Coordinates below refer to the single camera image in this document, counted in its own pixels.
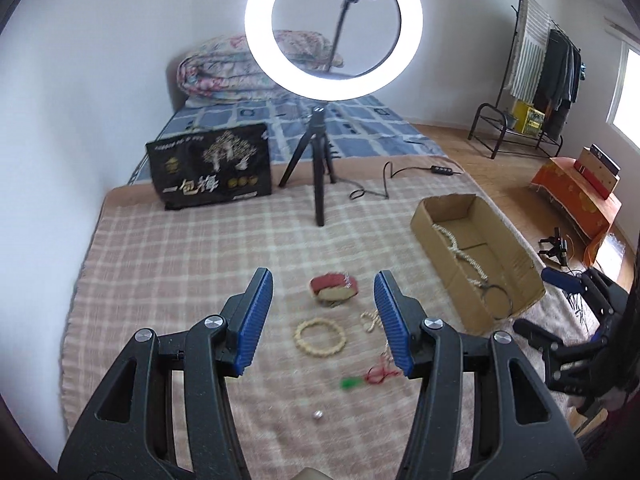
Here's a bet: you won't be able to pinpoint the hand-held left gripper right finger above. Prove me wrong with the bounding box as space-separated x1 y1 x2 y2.
372 270 587 480

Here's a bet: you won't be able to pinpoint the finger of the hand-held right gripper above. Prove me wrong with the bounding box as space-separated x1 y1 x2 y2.
514 317 601 393
541 266 627 320

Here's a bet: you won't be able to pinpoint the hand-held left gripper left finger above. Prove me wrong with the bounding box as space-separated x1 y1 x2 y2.
57 267 275 480

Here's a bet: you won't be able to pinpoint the cream bead bracelet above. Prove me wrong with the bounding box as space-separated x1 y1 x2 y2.
294 317 347 358

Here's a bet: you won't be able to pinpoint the red cord green pendant necklace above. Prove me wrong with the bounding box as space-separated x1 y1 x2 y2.
340 352 403 391

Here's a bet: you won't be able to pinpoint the brown cardboard box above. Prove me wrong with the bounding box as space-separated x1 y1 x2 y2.
411 192 546 336

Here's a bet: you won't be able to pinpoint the small black floor tripod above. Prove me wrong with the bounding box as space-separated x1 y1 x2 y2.
539 227 568 266

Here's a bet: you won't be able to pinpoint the clear plastic bag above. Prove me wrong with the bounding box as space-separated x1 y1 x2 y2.
597 237 626 271

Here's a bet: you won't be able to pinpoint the dark metal bangle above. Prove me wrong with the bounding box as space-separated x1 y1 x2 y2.
481 284 513 320

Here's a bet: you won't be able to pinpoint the orange cloth covered table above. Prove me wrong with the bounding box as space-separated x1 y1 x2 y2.
530 156 623 268

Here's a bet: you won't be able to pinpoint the pink plaid blanket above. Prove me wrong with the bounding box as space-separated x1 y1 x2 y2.
60 157 596 480

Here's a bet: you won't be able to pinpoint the tan and red gift box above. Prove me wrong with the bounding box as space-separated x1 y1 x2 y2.
574 146 622 200

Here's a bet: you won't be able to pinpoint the dark slim box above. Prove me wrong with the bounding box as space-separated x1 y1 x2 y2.
590 144 622 173

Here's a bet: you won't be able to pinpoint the black printed bag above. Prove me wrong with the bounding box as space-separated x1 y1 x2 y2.
145 122 273 211

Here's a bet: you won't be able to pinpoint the yellow box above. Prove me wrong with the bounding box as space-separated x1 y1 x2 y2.
512 101 545 135

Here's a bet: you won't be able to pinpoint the black metal clothes rack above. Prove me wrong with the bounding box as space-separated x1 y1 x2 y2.
468 0 583 161

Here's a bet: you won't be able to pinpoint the blue plaid bedsheet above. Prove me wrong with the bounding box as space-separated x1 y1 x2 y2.
125 92 446 186

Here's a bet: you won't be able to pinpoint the window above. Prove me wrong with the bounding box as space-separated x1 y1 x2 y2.
605 20 640 148

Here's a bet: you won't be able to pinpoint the dark hanging clothes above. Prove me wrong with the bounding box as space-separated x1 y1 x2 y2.
532 27 583 111

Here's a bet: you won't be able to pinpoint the striped hanging cloth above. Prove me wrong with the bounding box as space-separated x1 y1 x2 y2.
502 0 553 103

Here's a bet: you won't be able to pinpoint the floral folded quilt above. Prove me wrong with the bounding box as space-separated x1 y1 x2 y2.
177 30 346 108

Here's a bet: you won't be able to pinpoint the black gooseneck phone holder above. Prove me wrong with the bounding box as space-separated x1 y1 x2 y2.
329 0 381 73

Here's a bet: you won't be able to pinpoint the bundle of floor cables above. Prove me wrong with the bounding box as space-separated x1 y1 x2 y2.
565 232 593 328

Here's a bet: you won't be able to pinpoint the long pearl necklace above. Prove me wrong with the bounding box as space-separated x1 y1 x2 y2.
434 224 493 291

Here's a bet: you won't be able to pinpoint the black cable with inline controller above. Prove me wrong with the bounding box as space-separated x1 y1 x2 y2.
349 160 466 201

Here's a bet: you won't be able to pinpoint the black ring light tripod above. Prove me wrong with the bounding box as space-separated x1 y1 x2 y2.
278 105 337 227

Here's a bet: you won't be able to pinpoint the white ring light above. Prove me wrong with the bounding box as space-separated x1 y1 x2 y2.
244 0 424 102

